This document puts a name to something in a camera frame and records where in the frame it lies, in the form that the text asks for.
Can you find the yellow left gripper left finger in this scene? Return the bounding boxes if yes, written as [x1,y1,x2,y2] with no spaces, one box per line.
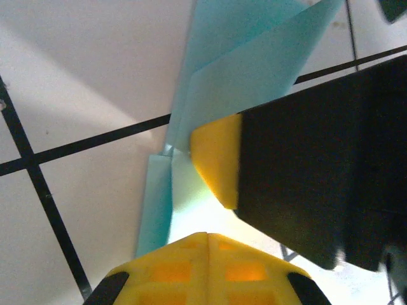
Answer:
[82,231,210,305]

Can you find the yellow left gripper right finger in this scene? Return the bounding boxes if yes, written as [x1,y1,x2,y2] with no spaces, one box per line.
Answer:
[208,233,332,305]

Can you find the light blue cloth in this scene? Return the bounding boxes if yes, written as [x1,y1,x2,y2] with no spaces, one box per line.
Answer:
[133,0,346,259]

